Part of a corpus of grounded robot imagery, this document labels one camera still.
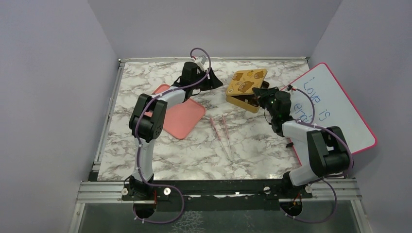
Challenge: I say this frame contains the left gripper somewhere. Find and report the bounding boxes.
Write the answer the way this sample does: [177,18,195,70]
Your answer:
[189,67,222,90]

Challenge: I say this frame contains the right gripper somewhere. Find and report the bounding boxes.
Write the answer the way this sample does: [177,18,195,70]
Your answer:
[253,86,279,118]

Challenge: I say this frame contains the silver tin lid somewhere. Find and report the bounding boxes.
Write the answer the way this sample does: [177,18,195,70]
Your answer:
[225,69,268,96]

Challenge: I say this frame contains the pink silicone tongs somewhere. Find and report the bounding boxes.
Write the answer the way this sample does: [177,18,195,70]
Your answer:
[209,115,235,162]

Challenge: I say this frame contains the pink plastic tray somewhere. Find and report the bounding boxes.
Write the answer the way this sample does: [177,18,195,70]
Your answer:
[131,86,206,142]

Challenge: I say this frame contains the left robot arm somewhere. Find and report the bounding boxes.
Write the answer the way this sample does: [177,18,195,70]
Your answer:
[129,62,223,200]

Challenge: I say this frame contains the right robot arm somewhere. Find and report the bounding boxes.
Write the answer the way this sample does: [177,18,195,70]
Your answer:
[252,85,353,198]

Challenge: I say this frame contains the gold chocolate tin box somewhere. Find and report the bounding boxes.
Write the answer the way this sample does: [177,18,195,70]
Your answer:
[226,81,270,113]

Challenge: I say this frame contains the pink framed whiteboard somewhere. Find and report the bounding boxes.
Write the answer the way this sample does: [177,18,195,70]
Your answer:
[289,63,378,154]

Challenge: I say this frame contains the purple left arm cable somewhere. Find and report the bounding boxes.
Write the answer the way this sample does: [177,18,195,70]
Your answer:
[132,48,212,224]

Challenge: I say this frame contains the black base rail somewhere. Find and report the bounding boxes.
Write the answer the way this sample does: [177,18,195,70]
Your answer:
[121,179,312,213]

